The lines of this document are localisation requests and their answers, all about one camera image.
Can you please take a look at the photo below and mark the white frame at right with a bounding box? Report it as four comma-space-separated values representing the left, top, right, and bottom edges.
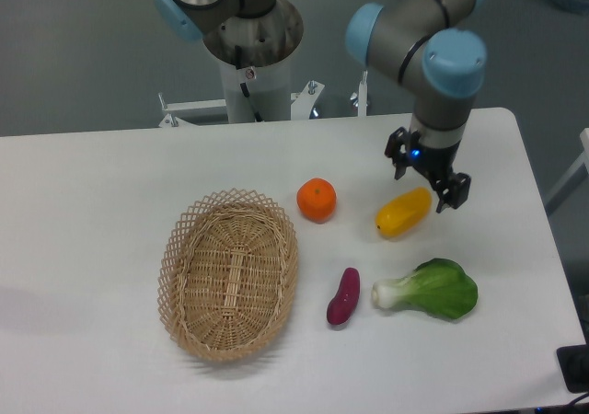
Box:
544, 128, 588, 216

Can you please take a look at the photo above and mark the black pedestal cable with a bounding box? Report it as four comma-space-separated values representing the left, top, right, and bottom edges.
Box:
233, 44, 264, 123

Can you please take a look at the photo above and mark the green bok choy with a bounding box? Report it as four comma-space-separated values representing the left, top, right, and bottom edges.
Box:
371, 258, 479, 320

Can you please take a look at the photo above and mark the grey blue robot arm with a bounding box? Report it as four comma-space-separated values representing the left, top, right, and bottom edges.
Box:
153, 0, 487, 210

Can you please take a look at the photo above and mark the orange tangerine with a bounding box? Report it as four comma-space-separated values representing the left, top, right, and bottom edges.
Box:
296, 178, 337, 224

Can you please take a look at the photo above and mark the purple sweet potato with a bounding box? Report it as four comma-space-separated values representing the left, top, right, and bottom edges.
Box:
326, 268, 361, 326

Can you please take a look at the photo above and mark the black device at table edge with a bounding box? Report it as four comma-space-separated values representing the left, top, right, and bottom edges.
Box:
556, 344, 588, 394

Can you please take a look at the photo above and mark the white metal base frame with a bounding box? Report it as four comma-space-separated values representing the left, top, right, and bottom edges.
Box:
156, 69, 372, 129

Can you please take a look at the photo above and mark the woven wicker basket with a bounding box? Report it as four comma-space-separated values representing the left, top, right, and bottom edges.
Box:
157, 189, 298, 362

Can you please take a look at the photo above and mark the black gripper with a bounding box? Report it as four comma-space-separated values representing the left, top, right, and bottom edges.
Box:
384, 127, 471, 213

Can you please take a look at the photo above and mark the yellow mango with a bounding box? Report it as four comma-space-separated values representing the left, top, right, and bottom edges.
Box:
375, 187, 433, 238

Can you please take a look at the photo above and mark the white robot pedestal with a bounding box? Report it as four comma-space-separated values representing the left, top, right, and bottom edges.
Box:
203, 0, 304, 119

